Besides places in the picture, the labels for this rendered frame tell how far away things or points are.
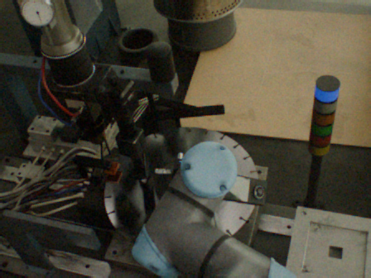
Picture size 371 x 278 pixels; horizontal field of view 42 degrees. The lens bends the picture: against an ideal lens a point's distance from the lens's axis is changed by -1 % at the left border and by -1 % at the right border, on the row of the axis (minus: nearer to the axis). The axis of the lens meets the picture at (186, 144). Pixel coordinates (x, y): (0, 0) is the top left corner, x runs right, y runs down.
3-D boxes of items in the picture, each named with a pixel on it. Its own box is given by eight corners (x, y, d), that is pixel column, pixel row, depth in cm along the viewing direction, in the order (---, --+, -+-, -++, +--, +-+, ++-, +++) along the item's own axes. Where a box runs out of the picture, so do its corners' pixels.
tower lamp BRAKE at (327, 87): (339, 88, 94) (341, 76, 92) (337, 104, 91) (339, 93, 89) (315, 84, 95) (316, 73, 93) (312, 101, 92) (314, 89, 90)
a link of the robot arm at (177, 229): (183, 294, 61) (228, 218, 63) (117, 249, 66) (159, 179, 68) (201, 299, 68) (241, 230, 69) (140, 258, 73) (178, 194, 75)
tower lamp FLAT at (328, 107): (337, 99, 96) (339, 88, 94) (334, 116, 94) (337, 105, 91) (314, 97, 97) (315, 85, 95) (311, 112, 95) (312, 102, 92)
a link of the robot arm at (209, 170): (166, 181, 64) (199, 127, 65) (167, 188, 75) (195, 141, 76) (219, 213, 64) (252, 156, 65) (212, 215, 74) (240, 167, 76)
